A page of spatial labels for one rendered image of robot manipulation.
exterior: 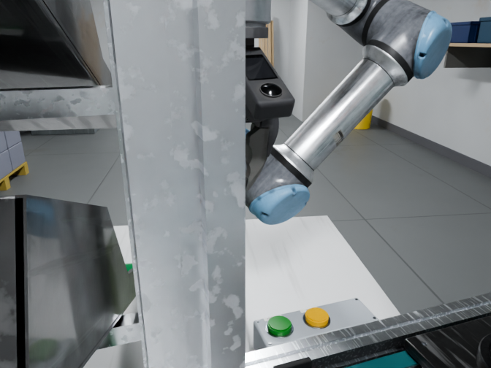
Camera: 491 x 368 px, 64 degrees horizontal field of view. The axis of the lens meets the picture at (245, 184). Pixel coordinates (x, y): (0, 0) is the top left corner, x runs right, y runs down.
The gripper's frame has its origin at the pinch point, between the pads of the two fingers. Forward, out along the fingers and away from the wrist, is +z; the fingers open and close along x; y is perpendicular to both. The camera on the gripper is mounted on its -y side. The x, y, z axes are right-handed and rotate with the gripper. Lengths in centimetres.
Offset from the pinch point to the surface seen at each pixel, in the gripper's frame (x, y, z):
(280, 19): -318, 740, -55
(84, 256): 18.1, -30.5, -9.0
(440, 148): -385, 350, 117
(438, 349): -27.3, -11.6, 26.2
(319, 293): -25.1, 20.7, 37.4
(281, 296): -16.1, 22.2, 37.3
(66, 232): 18.4, -32.3, -11.2
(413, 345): -24.3, -9.8, 26.2
